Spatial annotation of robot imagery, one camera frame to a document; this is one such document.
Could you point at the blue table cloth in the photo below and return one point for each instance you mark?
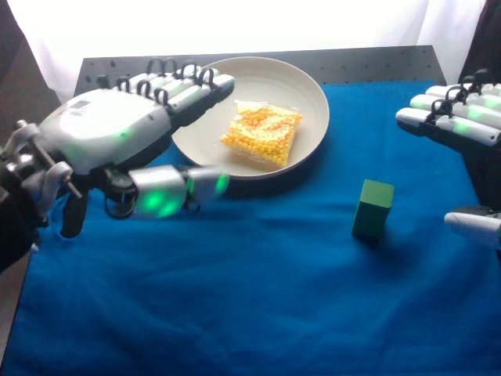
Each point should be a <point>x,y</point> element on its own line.
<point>242,282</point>

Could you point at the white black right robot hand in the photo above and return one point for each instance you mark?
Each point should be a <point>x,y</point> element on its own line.
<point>462,117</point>

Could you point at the bag of yellow beads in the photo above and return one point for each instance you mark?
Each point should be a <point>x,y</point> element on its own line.
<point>260,131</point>

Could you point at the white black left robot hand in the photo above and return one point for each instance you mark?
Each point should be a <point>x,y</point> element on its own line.
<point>113,121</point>

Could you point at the green block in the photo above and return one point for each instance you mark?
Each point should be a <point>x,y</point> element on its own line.
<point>372,209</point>

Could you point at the white curtain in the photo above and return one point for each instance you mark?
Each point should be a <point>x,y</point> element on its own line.
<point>250,23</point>

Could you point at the round cream plate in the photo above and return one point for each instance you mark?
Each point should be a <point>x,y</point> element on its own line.
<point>274,98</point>

